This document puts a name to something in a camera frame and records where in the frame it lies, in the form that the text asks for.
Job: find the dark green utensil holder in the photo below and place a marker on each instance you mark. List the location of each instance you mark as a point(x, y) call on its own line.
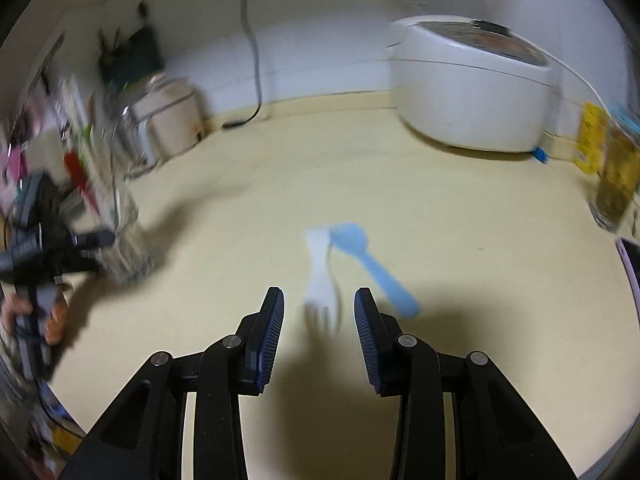
point(132, 60)

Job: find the glass of tea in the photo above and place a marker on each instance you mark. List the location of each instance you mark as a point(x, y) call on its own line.
point(617, 180)

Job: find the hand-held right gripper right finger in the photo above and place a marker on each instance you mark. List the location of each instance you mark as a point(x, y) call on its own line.
point(367, 335)

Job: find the light blue packet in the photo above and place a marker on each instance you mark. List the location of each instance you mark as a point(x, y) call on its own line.
point(625, 115)

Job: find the pink hanging pad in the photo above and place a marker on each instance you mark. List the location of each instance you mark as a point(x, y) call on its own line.
point(15, 165)

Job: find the light blue plastic spork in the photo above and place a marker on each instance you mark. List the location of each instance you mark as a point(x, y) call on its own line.
point(380, 272)

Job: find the white rice cooker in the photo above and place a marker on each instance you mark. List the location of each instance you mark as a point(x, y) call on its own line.
point(465, 100)

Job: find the white plastic spork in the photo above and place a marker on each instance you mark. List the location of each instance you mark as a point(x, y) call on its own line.
point(320, 275)

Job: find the clear glass tumbler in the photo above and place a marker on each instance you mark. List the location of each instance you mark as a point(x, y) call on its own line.
point(127, 255)

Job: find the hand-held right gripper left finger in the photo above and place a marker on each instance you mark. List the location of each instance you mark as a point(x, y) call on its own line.
point(270, 330)

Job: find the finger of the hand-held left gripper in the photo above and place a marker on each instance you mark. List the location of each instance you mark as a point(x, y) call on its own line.
point(97, 238)

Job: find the yellow carton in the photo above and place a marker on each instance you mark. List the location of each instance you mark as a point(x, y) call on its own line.
point(590, 140)

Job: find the white green-printed long stirrer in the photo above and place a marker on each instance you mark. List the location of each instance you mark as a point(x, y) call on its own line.
point(75, 105)

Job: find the tall glass jar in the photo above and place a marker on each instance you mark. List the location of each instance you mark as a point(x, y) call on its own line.
point(132, 135)

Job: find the beige electric pot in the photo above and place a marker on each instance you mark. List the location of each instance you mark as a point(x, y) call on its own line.
point(172, 120)

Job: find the person's left hand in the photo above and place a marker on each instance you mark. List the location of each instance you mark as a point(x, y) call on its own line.
point(57, 325)

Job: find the smartphone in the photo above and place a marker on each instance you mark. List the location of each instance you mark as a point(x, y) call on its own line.
point(631, 265)

